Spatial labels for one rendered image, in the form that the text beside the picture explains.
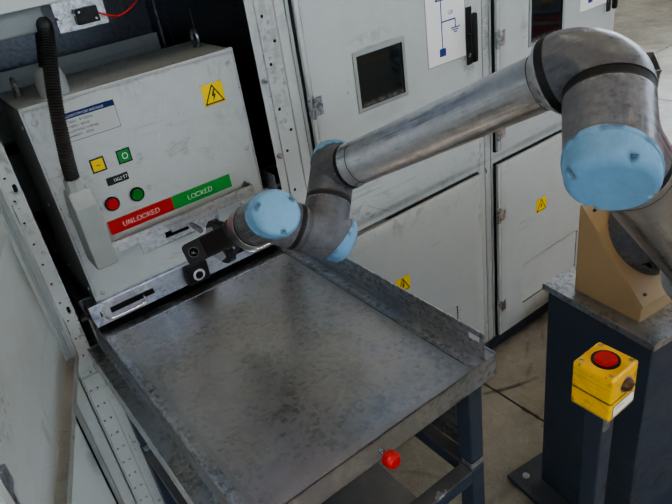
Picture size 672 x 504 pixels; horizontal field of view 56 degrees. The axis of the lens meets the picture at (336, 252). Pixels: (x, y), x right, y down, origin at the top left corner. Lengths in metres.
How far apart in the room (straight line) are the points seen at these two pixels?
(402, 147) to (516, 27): 1.10
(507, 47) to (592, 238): 0.79
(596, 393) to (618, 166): 0.52
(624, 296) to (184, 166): 1.06
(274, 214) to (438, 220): 1.01
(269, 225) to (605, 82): 0.59
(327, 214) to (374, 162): 0.14
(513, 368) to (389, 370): 1.31
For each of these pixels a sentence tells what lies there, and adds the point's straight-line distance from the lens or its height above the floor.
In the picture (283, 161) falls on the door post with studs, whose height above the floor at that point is 1.09.
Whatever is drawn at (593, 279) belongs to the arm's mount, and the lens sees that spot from 1.60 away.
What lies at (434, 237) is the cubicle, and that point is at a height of 0.66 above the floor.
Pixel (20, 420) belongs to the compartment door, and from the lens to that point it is 1.19.
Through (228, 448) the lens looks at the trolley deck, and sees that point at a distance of 1.20.
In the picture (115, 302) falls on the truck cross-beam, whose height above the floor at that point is 0.91.
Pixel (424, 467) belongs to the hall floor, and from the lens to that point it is 2.21.
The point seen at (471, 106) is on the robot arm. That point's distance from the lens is 1.01.
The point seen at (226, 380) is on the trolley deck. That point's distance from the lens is 1.34.
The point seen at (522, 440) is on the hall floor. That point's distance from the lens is 2.29.
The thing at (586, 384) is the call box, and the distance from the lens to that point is 1.23.
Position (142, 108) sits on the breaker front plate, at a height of 1.32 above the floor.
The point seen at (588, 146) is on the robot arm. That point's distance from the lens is 0.83.
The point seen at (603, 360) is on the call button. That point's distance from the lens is 1.22.
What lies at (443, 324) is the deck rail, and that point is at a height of 0.88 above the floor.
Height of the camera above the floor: 1.69
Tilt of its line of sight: 30 degrees down
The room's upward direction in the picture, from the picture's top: 9 degrees counter-clockwise
